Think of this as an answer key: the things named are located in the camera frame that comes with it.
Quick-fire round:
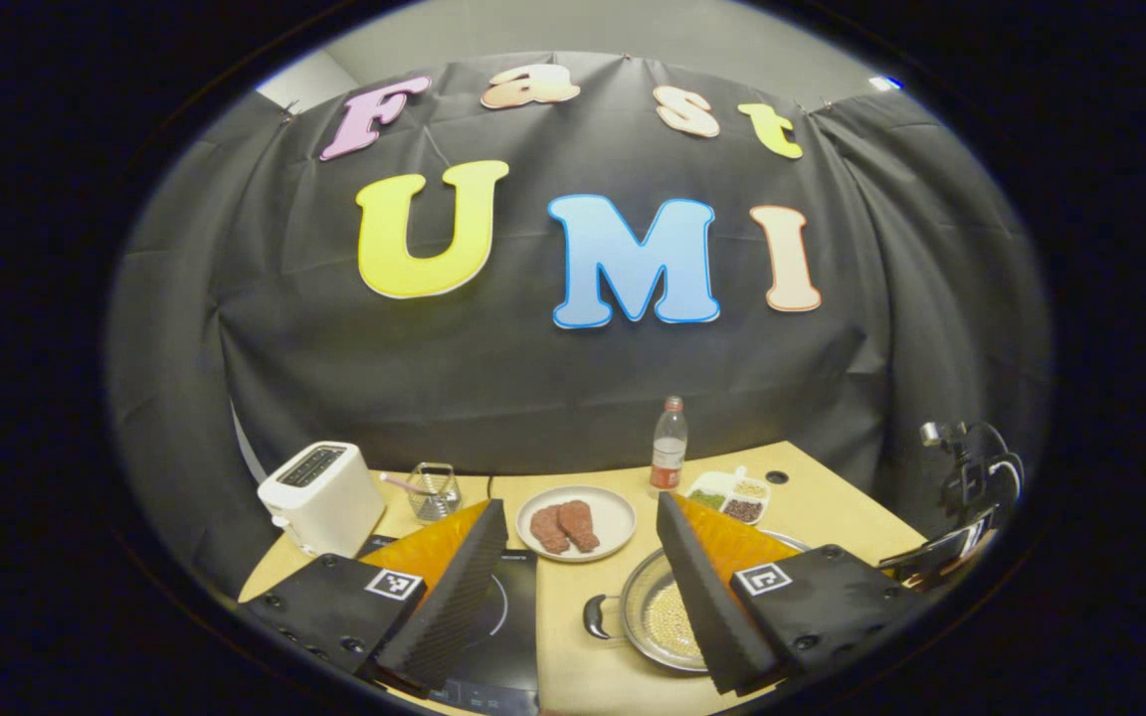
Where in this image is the round white plate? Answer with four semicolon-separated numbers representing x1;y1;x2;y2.
514;485;638;564

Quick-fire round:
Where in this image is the metal wire basket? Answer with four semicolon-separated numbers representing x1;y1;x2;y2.
406;462;463;525

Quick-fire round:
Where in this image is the stainless steel pot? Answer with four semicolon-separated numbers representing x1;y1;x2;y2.
583;530;813;674

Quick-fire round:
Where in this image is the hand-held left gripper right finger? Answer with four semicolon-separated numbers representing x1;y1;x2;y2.
655;491;932;697

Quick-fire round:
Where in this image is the clear plastic water bottle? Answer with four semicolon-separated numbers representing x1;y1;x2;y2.
649;396;689;498

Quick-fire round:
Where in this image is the white toaster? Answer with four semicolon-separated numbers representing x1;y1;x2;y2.
257;441;387;558

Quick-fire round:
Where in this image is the black induction cooktop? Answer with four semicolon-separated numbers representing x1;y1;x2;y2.
359;534;541;716

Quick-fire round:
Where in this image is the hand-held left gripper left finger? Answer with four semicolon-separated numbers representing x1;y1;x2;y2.
235;499;511;700

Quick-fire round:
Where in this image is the white divided dish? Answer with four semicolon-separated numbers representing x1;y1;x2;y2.
684;465;773;526

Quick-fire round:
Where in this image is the black backdrop cloth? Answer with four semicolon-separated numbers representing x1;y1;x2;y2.
105;52;1051;598

